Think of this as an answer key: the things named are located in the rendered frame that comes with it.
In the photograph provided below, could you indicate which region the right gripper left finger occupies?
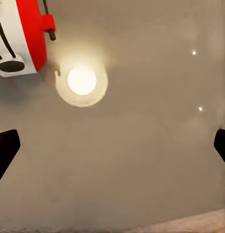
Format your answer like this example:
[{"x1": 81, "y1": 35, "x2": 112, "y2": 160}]
[{"x1": 0, "y1": 129, "x2": 20, "y2": 180}]

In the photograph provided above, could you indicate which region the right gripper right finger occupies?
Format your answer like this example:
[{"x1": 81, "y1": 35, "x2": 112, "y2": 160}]
[{"x1": 214, "y1": 129, "x2": 225, "y2": 161}]

